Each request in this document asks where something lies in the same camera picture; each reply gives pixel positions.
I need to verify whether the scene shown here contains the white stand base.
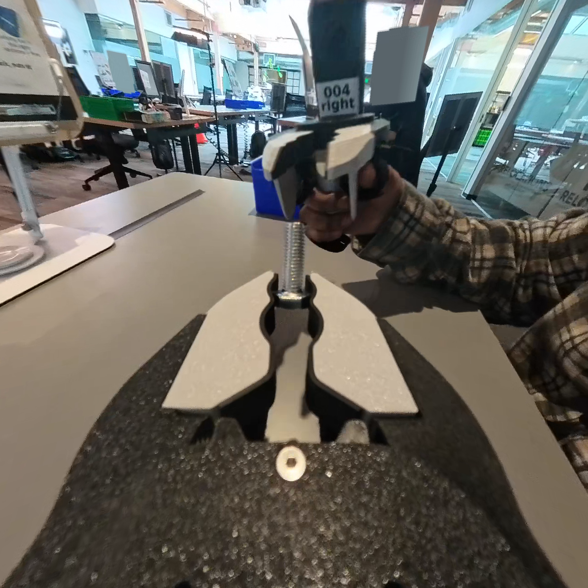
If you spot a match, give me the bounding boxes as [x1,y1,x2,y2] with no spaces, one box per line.
[0,147,115,306]

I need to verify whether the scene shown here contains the steel hex bolt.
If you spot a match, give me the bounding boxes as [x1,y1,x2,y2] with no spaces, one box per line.
[281,220,307,296]

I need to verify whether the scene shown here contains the person's right forearm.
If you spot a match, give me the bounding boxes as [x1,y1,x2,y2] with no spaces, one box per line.
[354,181,588,488]

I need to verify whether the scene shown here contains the black tripod light stand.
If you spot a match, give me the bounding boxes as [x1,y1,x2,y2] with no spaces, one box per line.
[172,30,244,182]

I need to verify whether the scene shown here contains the black office chair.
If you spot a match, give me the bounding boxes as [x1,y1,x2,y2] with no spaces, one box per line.
[82,133,153,191]

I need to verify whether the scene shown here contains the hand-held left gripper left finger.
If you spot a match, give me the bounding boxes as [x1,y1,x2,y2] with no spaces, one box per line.
[162,270,277,442]

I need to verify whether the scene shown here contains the blue plastic bin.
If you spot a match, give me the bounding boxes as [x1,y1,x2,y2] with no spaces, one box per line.
[250,156,301,217]

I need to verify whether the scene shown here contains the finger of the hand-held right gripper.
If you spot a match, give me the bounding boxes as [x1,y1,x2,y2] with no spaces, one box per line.
[263,130,322,220]
[317,124,382,221]

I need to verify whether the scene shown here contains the person's right hand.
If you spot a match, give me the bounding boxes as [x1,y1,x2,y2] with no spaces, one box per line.
[299,163,407,253]

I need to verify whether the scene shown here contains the black computer monitor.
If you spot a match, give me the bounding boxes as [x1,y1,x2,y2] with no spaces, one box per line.
[152,61,177,104]
[133,60,159,98]

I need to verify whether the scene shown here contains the green plastic crate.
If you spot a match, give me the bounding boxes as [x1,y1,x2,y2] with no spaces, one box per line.
[79,95,141,121]

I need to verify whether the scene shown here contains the black display board on stand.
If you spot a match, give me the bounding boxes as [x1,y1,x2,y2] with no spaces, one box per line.
[425,92,483,198]

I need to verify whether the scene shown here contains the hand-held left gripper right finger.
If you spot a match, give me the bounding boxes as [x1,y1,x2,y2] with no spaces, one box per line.
[307,272,420,442]

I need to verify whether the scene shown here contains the steel hex nut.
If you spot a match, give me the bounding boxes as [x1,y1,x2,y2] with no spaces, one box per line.
[275,287,313,311]

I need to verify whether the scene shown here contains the wooden office desk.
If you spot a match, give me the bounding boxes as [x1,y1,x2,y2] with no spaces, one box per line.
[83,112,214,190]

